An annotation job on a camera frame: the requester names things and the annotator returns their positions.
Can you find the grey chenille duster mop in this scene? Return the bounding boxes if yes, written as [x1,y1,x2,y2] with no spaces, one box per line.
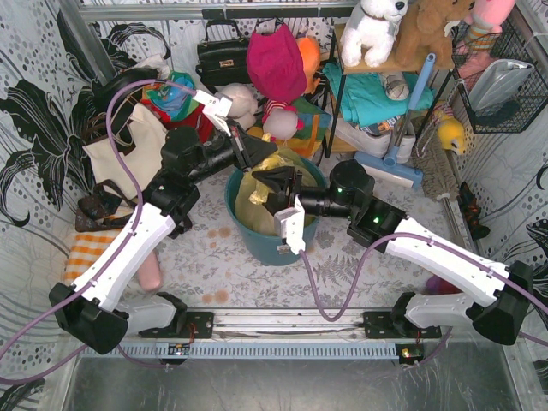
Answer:
[411,121,458,201]

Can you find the teal trash bin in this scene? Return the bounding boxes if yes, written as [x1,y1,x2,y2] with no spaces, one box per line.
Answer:
[224,158,327,266]

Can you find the floral table mat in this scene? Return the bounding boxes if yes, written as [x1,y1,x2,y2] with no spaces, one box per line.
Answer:
[106,140,480,309]

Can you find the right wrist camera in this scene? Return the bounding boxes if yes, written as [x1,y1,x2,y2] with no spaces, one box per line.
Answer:
[273,196,306,255]

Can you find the red cloth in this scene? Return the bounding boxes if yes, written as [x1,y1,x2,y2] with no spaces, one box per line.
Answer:
[151,104,214,143]

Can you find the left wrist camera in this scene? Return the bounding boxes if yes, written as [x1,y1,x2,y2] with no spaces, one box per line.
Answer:
[193,90,232,135]

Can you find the white sheep plush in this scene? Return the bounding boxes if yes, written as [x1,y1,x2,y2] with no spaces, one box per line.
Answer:
[215,83,259,130]

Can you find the blue lint roller mop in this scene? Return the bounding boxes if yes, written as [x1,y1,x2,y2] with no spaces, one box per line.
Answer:
[354,53,437,189]

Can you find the pink plush toy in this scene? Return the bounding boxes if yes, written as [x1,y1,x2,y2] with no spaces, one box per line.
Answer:
[455,0,515,79]

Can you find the colourful scarf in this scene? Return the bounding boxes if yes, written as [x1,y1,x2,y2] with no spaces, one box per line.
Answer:
[140,82,199,123]

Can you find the pink white doll plush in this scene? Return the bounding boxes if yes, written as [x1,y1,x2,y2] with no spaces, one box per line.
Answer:
[262,99,304,141]

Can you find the teal folded cloth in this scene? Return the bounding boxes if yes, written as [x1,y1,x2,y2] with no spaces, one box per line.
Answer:
[323,63,434,126]

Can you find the rainbow striped cloth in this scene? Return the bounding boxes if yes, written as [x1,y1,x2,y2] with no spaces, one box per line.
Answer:
[247,98,333,159]

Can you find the purple orange sock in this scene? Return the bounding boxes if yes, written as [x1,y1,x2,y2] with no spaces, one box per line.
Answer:
[426,276,461,295]

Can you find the yellow duck plush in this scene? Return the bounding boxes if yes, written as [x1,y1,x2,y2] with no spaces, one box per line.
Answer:
[432,104,466,155]

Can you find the magenta cloth bag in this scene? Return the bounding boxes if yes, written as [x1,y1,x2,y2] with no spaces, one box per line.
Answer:
[247,23,307,103]

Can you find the orange checkered towel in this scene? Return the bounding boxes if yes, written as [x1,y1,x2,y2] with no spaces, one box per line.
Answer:
[63,229,121,284]

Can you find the metal base rail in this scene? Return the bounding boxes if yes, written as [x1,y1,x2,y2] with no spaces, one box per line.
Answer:
[108,308,443,361]

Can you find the yellow trash bag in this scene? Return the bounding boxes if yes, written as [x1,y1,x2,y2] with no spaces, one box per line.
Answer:
[234,146,318,235]

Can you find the black handbag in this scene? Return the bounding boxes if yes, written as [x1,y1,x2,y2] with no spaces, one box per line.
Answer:
[195,19,252,93]

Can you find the cream tote bag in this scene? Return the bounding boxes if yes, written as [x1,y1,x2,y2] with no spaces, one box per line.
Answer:
[84,103,167,198]

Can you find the black hat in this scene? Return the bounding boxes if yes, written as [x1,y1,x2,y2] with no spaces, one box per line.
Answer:
[92,68,158,112]

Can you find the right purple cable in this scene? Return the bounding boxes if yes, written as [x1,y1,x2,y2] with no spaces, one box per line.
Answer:
[299,233,548,346]

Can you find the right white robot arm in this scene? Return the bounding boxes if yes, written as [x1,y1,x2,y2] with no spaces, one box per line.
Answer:
[252,159,533,345]

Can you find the orange plush toy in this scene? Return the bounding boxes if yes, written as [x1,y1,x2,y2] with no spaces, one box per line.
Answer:
[296,37,320,94]

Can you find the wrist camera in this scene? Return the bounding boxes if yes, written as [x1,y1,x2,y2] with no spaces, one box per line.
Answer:
[193,90,232,135]
[273,196,306,255]

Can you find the purple cable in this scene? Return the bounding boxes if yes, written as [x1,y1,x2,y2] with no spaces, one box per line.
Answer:
[0,79,198,384]
[299,233,548,346]

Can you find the black wire basket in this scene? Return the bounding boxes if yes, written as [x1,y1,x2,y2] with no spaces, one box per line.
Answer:
[452,21,547,134]

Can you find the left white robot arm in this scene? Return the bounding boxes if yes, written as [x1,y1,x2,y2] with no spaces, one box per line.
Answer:
[49,122,277,354]

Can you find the white dog plush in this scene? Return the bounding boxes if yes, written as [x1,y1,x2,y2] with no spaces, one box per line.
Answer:
[341,0,408,68]

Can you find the brown teddy bear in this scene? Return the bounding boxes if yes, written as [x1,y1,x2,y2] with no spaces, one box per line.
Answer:
[395,0,475,69]

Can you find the silver pouch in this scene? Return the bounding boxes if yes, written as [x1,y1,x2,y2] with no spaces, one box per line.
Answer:
[468,59,535,111]

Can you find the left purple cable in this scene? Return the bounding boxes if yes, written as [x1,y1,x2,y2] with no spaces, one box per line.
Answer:
[0,79,198,384]

